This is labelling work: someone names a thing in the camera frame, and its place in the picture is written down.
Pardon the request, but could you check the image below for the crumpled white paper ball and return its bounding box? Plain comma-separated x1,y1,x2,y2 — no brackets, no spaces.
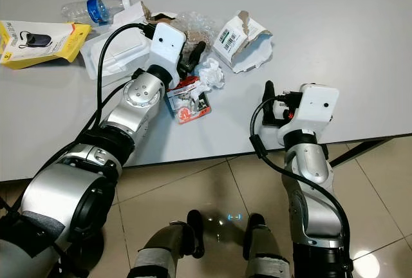
196,58,226,90

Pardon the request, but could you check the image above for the crumpled clear plastic wrap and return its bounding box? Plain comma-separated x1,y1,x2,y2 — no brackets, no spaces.
177,11,216,44

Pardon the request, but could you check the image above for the red white blister package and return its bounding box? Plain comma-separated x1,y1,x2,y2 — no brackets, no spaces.
166,77,213,125

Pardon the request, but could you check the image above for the torn white barcode box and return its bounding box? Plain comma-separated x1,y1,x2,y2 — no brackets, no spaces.
211,11,274,73

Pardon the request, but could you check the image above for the white plastic packaging tray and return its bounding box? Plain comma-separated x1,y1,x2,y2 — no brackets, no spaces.
82,24,158,80

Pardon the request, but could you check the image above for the torn white carton flap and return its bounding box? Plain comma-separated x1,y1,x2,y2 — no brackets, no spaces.
113,0,178,34

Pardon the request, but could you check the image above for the clear bottle with blue label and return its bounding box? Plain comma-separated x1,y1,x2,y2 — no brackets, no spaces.
61,0,133,24

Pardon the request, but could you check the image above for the robot right leg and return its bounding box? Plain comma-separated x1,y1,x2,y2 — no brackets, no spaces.
241,212,294,278

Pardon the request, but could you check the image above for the robot leg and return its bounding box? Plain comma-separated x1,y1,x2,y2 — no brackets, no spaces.
241,212,294,278
134,209,203,278

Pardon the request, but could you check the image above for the yellow white product package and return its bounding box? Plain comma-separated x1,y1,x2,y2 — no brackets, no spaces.
0,21,92,71

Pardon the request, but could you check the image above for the robot left leg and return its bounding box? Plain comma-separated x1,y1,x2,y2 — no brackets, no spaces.
134,209,203,278

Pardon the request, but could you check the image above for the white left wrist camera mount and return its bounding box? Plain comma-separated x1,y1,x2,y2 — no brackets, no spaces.
149,24,189,73

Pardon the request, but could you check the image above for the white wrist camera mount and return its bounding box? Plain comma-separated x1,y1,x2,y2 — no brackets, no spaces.
149,24,189,73
278,84,340,147

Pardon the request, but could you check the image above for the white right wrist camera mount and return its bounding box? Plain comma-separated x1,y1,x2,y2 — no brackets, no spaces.
278,84,340,147

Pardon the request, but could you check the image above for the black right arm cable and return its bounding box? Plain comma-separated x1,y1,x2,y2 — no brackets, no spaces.
251,95,355,272

